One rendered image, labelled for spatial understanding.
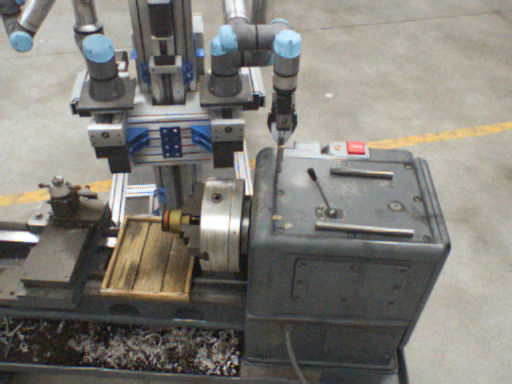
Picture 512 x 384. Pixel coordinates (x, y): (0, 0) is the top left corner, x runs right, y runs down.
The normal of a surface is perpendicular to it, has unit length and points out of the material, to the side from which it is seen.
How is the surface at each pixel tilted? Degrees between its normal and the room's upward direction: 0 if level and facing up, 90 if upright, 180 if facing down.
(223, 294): 0
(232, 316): 88
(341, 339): 90
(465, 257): 0
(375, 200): 0
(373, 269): 90
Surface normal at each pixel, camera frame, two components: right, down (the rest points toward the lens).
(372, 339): -0.05, 0.69
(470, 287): 0.03, -0.72
